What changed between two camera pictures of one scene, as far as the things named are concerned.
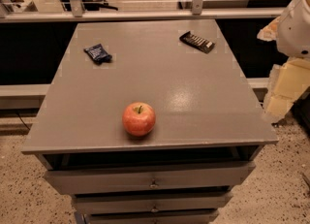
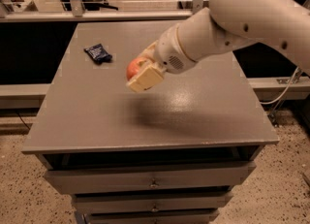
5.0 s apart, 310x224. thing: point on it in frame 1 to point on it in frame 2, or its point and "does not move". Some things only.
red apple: (139, 118) to (133, 66)
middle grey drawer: (109, 203) does not move
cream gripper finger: (270, 31) to (149, 53)
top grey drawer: (150, 177) does not move
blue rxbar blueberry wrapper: (98, 54) does not move
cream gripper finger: (287, 81) to (148, 78)
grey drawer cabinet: (208, 132) does not move
